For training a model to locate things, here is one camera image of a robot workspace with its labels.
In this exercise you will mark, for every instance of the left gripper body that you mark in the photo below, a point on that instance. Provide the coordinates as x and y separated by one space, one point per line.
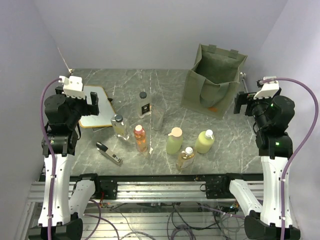
79 105

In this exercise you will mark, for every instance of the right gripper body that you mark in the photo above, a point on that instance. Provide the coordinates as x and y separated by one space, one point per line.
248 98

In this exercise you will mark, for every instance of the short clear yellow bottle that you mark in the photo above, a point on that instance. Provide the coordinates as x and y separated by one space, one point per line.
120 127

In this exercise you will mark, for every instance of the green canvas bag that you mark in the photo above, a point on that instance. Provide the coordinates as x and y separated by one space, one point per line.
213 81

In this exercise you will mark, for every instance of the orange bottle pink cap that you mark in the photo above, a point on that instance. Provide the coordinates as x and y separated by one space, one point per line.
140 138

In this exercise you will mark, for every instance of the green bottle beige cap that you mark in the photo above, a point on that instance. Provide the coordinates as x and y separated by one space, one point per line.
174 141

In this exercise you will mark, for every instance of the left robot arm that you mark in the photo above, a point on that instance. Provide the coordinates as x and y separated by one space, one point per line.
62 213

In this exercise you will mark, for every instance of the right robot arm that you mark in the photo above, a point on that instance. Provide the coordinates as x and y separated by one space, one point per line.
270 219

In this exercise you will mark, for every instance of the yellow-framed whiteboard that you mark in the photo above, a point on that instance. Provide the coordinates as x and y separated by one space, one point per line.
105 107

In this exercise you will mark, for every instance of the yellow-green pump bottle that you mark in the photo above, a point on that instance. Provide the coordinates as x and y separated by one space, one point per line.
204 141

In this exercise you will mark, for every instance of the tall clear square bottle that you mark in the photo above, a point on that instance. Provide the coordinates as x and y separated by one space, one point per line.
144 104

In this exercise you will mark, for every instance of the amber bottle white cap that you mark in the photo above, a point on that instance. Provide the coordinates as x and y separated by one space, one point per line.
185 158

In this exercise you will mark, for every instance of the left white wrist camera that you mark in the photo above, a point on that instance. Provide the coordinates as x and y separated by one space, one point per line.
73 87

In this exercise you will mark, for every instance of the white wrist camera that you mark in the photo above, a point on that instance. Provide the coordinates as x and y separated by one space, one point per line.
269 86
73 87

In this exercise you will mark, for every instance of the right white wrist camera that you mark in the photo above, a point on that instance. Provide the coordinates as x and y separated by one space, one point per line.
269 86

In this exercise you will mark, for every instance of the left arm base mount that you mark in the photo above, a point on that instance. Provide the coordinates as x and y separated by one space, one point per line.
109 189

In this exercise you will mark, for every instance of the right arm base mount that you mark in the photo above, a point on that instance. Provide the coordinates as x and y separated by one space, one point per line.
217 188

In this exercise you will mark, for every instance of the aluminium rail frame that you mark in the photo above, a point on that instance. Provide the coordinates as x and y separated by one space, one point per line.
155 189

